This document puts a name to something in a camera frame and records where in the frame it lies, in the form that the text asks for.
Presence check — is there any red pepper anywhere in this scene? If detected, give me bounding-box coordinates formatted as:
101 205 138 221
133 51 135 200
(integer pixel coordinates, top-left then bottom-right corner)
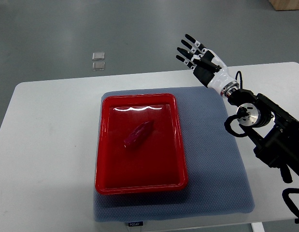
123 120 154 148

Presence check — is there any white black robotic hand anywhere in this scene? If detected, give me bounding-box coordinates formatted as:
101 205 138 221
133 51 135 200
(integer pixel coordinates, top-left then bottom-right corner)
176 34 236 96

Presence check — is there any red plastic tray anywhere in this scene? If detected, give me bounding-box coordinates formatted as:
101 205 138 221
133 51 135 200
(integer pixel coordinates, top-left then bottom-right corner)
95 93 188 195

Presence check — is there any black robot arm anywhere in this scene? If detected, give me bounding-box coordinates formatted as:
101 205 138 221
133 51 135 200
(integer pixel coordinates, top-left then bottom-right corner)
176 34 299 183

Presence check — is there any black cable loop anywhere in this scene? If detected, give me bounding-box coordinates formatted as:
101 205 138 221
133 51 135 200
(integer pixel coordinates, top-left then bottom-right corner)
281 188 299 224

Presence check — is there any upper metal floor plate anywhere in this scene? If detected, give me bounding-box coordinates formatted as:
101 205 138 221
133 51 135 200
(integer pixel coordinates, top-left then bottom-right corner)
92 52 105 60

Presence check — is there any grey mesh mat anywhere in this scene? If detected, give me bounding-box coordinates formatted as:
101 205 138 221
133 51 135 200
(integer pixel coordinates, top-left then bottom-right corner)
94 87 255 222

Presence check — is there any wooden box corner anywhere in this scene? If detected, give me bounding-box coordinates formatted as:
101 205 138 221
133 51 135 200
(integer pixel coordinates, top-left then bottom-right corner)
269 0 299 11

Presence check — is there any white table leg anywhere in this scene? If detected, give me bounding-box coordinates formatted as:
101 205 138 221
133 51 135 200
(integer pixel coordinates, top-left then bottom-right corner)
251 222 265 232

